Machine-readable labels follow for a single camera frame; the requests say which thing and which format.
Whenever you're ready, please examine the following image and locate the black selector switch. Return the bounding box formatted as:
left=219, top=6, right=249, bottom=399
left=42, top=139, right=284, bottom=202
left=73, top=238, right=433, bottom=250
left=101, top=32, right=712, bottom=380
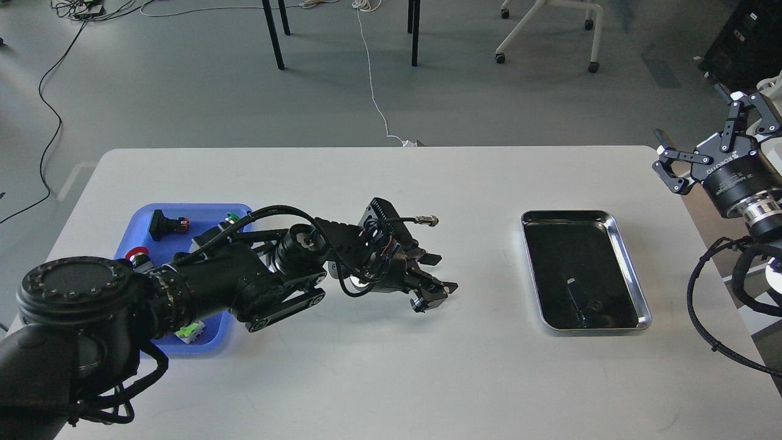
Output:
left=148, top=209, right=190, bottom=242

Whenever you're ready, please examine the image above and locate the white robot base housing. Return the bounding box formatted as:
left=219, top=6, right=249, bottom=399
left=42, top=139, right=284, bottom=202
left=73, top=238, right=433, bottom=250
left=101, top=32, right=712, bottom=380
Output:
left=747, top=71, right=781, bottom=143

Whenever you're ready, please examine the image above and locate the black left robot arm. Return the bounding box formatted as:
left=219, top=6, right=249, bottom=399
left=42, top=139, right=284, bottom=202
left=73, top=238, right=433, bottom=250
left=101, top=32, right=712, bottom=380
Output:
left=2, top=197, right=458, bottom=439

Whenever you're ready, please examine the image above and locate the black table leg left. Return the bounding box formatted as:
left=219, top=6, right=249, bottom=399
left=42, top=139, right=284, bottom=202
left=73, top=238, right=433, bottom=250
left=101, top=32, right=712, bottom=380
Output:
left=261, top=0, right=291, bottom=72

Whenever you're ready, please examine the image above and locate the small black gear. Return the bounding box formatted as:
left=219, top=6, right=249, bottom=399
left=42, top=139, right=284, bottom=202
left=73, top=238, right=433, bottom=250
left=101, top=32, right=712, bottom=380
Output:
left=410, top=298, right=428, bottom=313
left=585, top=300, right=602, bottom=313

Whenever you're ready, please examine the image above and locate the silver metal tray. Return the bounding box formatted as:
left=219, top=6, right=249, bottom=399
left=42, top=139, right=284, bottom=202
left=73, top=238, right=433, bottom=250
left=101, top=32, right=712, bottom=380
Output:
left=521, top=210, right=652, bottom=336

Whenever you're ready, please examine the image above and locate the white office chair base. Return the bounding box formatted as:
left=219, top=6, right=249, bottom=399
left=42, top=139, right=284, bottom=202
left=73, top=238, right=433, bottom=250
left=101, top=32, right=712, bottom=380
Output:
left=495, top=0, right=604, bottom=74

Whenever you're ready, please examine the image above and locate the black table leg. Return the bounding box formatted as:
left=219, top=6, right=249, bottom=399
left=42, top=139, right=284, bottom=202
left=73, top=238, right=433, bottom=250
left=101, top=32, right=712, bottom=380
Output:
left=261, top=0, right=291, bottom=72
left=407, top=0, right=421, bottom=67

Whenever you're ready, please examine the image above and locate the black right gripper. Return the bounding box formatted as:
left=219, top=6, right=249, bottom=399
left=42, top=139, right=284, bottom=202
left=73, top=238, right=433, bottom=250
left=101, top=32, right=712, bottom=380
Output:
left=652, top=84, right=782, bottom=219

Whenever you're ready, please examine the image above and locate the white floor cable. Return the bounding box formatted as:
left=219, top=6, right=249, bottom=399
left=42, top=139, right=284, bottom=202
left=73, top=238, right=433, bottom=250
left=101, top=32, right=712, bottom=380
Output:
left=299, top=0, right=425, bottom=147

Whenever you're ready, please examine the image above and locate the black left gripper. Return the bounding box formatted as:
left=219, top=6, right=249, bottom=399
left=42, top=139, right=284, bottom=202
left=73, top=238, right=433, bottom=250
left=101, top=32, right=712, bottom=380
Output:
left=371, top=247, right=459, bottom=312

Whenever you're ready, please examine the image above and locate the red emergency stop button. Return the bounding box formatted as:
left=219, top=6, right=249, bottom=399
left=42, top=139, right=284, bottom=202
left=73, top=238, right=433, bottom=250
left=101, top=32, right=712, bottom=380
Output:
left=125, top=247, right=155, bottom=273

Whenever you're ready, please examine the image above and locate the black floor cable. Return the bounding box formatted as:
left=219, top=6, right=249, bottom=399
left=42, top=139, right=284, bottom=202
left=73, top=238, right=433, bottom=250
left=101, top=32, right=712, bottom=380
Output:
left=0, top=0, right=141, bottom=224

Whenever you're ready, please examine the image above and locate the light green contact switch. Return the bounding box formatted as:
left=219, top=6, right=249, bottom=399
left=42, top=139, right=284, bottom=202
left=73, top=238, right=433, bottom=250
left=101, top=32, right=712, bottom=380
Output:
left=174, top=320, right=206, bottom=345

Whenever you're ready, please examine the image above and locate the blue plastic tray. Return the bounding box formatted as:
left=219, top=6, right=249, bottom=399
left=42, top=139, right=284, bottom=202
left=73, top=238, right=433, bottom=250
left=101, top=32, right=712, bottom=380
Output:
left=114, top=203, right=251, bottom=356

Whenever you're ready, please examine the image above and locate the black table leg right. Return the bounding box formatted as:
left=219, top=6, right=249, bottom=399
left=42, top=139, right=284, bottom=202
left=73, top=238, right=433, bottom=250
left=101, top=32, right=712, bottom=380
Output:
left=407, top=0, right=421, bottom=67

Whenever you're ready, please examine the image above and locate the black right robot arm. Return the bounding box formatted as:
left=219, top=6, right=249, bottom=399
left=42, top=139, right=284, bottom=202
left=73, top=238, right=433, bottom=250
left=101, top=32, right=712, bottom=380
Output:
left=652, top=84, right=781, bottom=378

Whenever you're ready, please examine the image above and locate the black equipment case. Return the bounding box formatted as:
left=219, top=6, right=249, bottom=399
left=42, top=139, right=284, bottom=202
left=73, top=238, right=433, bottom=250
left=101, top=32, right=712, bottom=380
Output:
left=699, top=1, right=781, bottom=91

